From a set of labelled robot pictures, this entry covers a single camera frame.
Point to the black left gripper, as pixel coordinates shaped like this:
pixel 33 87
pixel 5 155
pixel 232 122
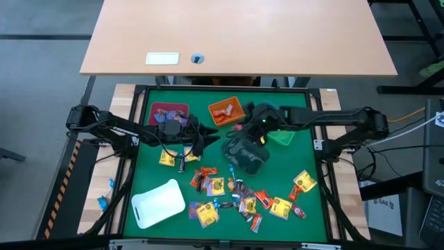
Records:
pixel 184 133

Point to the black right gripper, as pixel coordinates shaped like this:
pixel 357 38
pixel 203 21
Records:
pixel 270 118

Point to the red candy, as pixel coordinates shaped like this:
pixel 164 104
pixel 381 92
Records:
pixel 298 211
pixel 238 127

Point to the orange white candy packet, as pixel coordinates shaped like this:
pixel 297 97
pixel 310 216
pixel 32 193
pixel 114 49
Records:
pixel 229 109

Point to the yellow purple sour candy packet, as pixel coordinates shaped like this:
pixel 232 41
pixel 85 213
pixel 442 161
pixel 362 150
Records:
pixel 190 157
pixel 216 187

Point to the dark brown chocolate bar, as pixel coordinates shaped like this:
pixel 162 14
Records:
pixel 247 216
pixel 227 205
pixel 181 166
pixel 199 185

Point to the blue purple candy packet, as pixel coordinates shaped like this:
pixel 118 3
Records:
pixel 159 116

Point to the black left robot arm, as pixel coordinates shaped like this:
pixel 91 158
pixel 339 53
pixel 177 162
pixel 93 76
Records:
pixel 128 130

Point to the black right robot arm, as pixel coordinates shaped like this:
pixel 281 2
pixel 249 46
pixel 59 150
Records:
pixel 333 117

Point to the orange plastic basket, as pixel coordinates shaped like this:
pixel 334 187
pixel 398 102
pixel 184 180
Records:
pixel 239 104

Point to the clear grey plastic bin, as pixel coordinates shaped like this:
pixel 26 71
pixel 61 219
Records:
pixel 248 163

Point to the green plastic basket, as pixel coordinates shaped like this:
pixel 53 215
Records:
pixel 282 138

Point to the orange yellow wrapped lollipop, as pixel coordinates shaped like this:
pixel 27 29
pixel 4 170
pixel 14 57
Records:
pixel 231 185

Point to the red plastic basket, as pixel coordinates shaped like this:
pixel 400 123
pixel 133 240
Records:
pixel 163 106

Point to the dark brown chocolate packet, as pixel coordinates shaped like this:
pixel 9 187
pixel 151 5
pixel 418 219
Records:
pixel 243 189

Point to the round grey desk grommet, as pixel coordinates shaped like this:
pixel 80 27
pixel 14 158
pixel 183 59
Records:
pixel 197 58

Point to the white plastic bin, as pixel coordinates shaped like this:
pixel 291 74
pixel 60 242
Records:
pixel 159 203

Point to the white rectangular desk plate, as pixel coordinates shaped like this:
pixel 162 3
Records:
pixel 162 58

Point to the tan wooden desk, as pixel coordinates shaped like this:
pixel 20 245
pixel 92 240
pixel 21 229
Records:
pixel 243 31

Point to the green table mat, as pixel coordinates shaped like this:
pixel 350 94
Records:
pixel 312 229

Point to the black ramp with hazard stripes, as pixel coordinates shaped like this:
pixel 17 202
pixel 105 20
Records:
pixel 76 180

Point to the black computer case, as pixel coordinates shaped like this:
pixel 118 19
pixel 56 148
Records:
pixel 433 156

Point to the person's foot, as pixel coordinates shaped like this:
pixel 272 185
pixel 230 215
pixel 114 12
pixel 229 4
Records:
pixel 433 69

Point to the black furniture leg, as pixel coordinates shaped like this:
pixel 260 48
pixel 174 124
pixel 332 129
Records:
pixel 12 155

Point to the black table frame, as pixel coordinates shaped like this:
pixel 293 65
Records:
pixel 208 87

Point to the white corner bracket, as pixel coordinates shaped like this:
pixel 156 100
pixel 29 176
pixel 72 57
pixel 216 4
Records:
pixel 318 144
pixel 135 140

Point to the silver frame bracket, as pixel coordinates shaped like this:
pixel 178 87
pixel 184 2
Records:
pixel 123 243
pixel 320 246

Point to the black desk frame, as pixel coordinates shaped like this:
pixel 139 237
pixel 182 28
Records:
pixel 409 89

